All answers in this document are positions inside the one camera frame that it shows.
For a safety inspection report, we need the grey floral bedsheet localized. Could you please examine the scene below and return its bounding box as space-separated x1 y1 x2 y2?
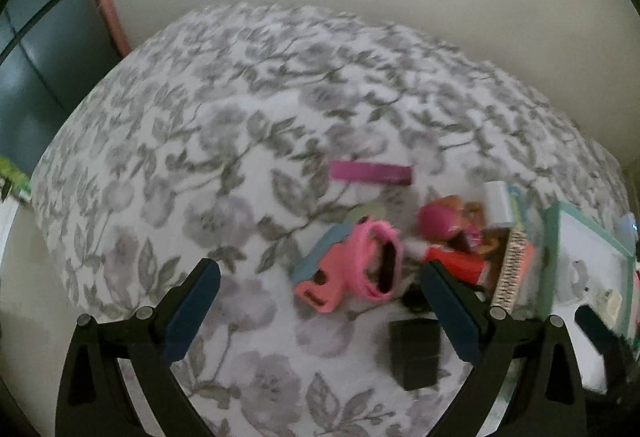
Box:
30 2 632 437

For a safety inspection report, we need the white device with blue light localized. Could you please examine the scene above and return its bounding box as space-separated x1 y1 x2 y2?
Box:
617 212 640 238

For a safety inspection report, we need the salmon silicone watch case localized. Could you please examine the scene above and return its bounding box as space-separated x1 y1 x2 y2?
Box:
294 244 351 315

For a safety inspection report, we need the pink silicone watch case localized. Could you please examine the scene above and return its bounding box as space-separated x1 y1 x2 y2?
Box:
345 216 403 302

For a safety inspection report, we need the pale yellow green case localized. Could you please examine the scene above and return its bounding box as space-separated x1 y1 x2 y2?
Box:
347 202 386 225

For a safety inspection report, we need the green packet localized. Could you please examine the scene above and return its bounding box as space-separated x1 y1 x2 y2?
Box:
0 156 32 205

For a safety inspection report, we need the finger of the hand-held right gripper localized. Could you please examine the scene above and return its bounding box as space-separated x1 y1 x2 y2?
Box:
573 304 632 380

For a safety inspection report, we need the pink haired toy doll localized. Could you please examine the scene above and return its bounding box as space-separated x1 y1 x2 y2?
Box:
417 197 488 250

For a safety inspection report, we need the blue silicone watch case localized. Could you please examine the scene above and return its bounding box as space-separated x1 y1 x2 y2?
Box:
291 223 358 285

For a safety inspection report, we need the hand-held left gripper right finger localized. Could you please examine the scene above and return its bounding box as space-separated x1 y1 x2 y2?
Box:
421 260 589 437

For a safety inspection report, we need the black small box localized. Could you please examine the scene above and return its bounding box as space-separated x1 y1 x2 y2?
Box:
389 319 443 392

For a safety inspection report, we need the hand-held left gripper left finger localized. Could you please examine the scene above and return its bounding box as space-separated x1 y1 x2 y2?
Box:
55 258 221 437

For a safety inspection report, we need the dark wardrobe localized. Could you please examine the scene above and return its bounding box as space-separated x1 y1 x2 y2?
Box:
0 0 126 173

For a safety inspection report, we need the magenta flat bar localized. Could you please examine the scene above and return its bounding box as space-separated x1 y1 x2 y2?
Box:
330 160 414 185

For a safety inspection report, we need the white plastic holder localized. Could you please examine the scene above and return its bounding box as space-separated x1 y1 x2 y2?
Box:
595 289 623 323

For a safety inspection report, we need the red white small toy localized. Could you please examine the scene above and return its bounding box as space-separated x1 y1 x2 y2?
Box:
425 244 493 290

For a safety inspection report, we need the teal rimmed white box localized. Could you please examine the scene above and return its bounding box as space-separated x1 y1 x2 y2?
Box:
542 202 638 343

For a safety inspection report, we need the pink rolled mat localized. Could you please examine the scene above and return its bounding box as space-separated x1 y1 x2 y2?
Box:
87 0 133 58

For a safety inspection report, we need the white charger cube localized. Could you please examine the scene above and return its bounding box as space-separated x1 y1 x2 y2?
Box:
484 181 516 225

